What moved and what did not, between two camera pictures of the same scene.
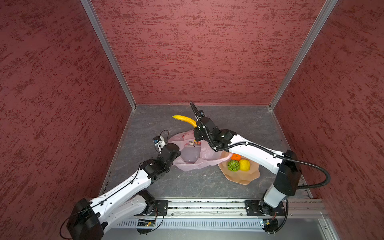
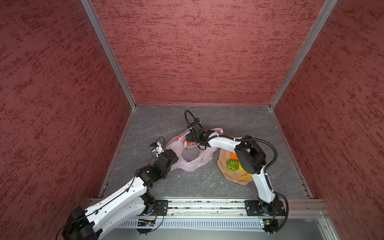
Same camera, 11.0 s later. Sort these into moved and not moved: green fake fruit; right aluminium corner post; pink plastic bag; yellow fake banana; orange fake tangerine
Moved: pink plastic bag; yellow fake banana
Not moved: right aluminium corner post; orange fake tangerine; green fake fruit
